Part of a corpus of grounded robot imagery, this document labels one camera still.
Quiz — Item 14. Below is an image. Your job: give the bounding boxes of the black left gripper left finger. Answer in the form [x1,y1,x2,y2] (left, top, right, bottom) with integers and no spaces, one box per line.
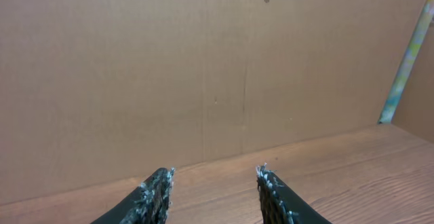
[92,168,175,224]

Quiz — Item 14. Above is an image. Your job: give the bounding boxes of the green tape strip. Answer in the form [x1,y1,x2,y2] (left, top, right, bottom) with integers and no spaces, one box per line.
[378,0,433,124]

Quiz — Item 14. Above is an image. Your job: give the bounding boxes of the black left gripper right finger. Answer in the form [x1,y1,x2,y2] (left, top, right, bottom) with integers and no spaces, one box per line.
[256,164,331,224]

